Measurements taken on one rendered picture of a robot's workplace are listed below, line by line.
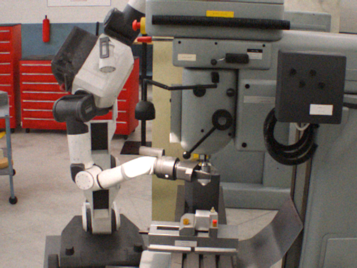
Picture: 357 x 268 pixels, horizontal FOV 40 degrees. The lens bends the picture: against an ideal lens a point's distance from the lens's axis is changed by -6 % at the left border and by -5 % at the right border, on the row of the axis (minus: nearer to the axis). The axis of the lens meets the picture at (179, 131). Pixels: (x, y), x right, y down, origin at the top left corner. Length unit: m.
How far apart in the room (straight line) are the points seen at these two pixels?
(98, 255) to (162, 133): 1.33
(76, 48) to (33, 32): 9.25
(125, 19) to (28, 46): 9.29
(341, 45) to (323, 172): 0.44
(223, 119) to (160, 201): 2.18
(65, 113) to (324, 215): 1.07
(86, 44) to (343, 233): 1.26
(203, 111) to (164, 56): 1.83
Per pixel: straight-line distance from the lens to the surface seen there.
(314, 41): 1.79
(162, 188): 3.84
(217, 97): 1.78
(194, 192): 2.29
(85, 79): 2.11
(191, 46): 1.73
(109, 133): 2.49
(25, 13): 11.44
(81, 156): 2.09
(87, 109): 2.07
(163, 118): 3.68
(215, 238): 1.99
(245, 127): 1.79
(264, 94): 1.77
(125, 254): 2.67
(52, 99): 6.82
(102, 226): 2.76
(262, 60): 1.75
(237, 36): 1.73
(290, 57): 1.51
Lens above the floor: 1.89
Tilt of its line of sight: 15 degrees down
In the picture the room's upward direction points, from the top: 1 degrees clockwise
